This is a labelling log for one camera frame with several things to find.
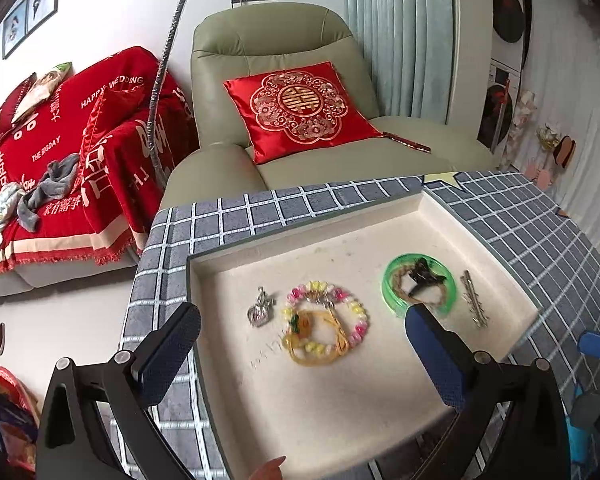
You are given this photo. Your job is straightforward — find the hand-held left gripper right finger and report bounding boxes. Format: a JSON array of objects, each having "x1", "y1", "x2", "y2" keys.
[{"x1": 405, "y1": 304, "x2": 567, "y2": 480}]

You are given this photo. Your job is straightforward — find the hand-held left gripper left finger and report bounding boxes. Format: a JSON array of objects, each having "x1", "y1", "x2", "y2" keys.
[{"x1": 35, "y1": 302, "x2": 202, "y2": 480}]

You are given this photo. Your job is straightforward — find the tan braided rope bracelet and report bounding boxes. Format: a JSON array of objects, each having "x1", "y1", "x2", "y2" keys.
[{"x1": 395, "y1": 267, "x2": 453, "y2": 311}]

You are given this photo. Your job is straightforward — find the silver metal hair clip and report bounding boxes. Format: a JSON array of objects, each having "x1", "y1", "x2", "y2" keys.
[{"x1": 460, "y1": 270, "x2": 491, "y2": 329}]

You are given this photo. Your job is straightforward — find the green translucent bangle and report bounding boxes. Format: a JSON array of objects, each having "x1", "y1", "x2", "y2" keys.
[{"x1": 382, "y1": 254, "x2": 458, "y2": 320}]

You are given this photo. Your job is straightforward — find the black hair claw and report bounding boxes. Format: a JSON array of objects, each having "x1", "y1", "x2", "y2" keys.
[{"x1": 405, "y1": 257, "x2": 451, "y2": 295}]

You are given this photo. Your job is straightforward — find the pastel beaded bracelet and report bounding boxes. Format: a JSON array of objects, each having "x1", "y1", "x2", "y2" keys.
[{"x1": 281, "y1": 281, "x2": 370, "y2": 356}]

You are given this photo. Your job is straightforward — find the silver heart pendant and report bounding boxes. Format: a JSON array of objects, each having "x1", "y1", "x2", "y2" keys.
[{"x1": 247, "y1": 286, "x2": 276, "y2": 329}]

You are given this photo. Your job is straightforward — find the grey tray with cream lining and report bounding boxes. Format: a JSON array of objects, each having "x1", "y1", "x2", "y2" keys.
[{"x1": 186, "y1": 189, "x2": 541, "y2": 471}]

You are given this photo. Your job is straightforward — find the yellow cord pendant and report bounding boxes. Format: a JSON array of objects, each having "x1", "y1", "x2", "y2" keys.
[{"x1": 282, "y1": 307, "x2": 353, "y2": 365}]

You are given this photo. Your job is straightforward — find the person's left hand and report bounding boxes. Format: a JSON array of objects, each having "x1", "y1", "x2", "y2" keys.
[{"x1": 250, "y1": 455, "x2": 287, "y2": 480}]

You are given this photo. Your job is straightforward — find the light grey sofa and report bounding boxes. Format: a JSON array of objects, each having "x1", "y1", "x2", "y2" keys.
[{"x1": 0, "y1": 257, "x2": 146, "y2": 303}]

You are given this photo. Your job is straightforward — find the red gift bags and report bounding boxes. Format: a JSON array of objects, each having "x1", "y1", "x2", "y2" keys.
[{"x1": 0, "y1": 357, "x2": 41, "y2": 476}]

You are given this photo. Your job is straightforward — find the grey cloth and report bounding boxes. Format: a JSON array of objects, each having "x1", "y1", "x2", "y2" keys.
[{"x1": 17, "y1": 154, "x2": 81, "y2": 233}]

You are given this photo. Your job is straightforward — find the red gold-edged strip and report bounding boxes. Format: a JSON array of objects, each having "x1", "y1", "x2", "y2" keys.
[{"x1": 382, "y1": 131, "x2": 431, "y2": 154}]

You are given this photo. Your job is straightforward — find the red fringed cushion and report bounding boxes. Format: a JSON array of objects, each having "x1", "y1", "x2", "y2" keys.
[{"x1": 80, "y1": 85, "x2": 151, "y2": 196}]

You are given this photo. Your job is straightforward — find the white washing machine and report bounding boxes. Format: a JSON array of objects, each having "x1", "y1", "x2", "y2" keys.
[{"x1": 477, "y1": 60, "x2": 523, "y2": 153}]

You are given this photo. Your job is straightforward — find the red printed blanket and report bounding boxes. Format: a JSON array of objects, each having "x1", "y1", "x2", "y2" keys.
[{"x1": 0, "y1": 46, "x2": 198, "y2": 278}]

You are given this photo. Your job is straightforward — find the red embroidered cushion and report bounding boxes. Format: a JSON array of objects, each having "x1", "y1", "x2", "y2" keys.
[{"x1": 223, "y1": 61, "x2": 383, "y2": 165}]

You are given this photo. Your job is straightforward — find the white sheer curtain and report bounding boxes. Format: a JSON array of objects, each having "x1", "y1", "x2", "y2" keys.
[{"x1": 522, "y1": 0, "x2": 600, "y2": 261}]

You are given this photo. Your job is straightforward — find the red printed pillow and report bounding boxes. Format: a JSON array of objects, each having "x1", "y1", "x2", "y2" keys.
[{"x1": 0, "y1": 72, "x2": 38, "y2": 156}]

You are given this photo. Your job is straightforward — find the white printed pillow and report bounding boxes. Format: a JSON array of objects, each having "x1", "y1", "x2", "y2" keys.
[{"x1": 11, "y1": 61, "x2": 73, "y2": 123}]

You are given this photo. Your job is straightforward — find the gooseneck phone holder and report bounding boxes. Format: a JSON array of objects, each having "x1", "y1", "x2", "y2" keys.
[{"x1": 147, "y1": 0, "x2": 231, "y2": 186}]

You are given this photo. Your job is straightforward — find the teal curtain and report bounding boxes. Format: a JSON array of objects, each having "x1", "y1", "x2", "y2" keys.
[{"x1": 345, "y1": 0, "x2": 453, "y2": 126}]

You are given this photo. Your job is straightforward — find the pale green leather armchair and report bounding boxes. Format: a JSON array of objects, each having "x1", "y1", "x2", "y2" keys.
[{"x1": 160, "y1": 2, "x2": 496, "y2": 211}]

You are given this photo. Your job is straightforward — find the white dryer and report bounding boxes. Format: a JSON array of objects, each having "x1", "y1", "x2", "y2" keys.
[{"x1": 490, "y1": 0, "x2": 531, "y2": 73}]

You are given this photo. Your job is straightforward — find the red mop handle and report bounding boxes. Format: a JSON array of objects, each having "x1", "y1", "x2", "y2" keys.
[{"x1": 495, "y1": 82, "x2": 512, "y2": 151}]

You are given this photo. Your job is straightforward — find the portrait picture frame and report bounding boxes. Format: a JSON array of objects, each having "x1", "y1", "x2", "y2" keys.
[{"x1": 2, "y1": 0, "x2": 29, "y2": 58}]

